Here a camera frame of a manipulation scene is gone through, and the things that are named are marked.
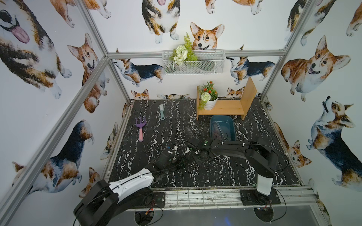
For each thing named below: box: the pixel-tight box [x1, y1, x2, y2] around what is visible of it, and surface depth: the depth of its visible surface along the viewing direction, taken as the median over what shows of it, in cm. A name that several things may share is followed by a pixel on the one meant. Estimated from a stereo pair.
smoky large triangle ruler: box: [212, 121, 226, 142], surface depth 103 cm
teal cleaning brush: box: [159, 103, 165, 121], surface depth 118 cm
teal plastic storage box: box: [209, 115, 237, 142], surface depth 104 cm
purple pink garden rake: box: [135, 117, 147, 143], surface depth 105 cm
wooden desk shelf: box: [196, 76, 258, 121], surface depth 106 cm
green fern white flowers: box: [168, 32, 198, 66], surface depth 82 cm
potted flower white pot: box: [199, 80, 219, 111], surface depth 99 cm
